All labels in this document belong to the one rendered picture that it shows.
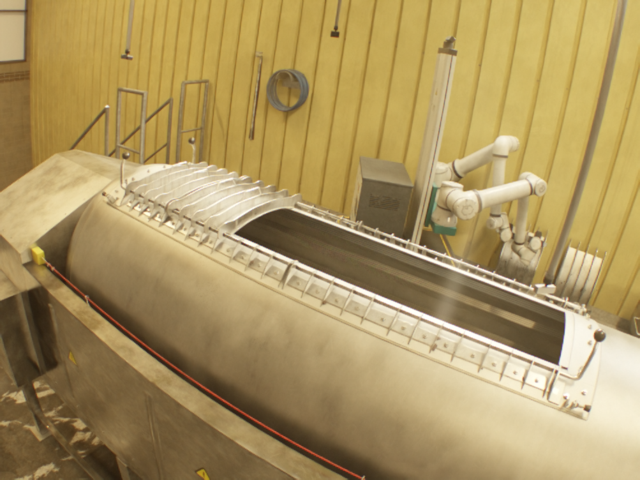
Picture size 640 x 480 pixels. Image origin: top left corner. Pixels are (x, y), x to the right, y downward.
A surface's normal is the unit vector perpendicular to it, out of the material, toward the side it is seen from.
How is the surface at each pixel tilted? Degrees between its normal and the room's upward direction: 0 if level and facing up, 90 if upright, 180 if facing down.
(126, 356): 1
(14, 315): 90
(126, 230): 43
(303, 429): 75
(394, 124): 89
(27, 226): 21
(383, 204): 90
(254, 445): 1
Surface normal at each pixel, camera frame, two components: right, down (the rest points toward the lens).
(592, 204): -0.53, 0.27
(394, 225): -0.07, 0.39
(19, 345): 0.84, 0.32
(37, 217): -0.06, -0.75
